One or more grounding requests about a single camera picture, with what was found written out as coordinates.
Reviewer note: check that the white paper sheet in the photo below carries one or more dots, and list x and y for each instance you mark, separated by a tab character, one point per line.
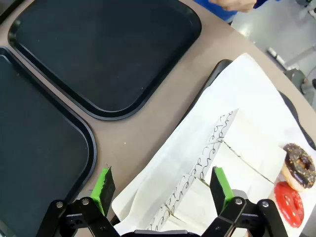
247	86

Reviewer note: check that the red glazed donut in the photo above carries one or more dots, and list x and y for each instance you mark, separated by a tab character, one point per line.
296	214

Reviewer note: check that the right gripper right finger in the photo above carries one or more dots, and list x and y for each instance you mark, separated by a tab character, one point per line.
218	190

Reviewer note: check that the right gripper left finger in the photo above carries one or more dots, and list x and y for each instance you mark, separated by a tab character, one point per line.
106	187

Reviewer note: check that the person in blue shirt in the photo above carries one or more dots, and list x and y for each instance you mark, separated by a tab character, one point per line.
222	13

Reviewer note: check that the person's left hand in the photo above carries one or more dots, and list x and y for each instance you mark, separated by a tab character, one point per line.
234	5

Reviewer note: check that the black tray under paper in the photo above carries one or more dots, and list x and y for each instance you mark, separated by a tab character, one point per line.
217	71

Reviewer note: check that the large black plastic tray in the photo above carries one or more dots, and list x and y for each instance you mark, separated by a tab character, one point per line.
37	135

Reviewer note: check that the small black plastic tray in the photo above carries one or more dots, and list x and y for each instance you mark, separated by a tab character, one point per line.
98	49

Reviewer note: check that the white script-printed paper donut sleeve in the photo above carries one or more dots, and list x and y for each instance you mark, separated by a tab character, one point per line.
177	223
254	148
197	200

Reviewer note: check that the donuts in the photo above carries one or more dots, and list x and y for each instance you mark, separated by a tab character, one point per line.
237	168

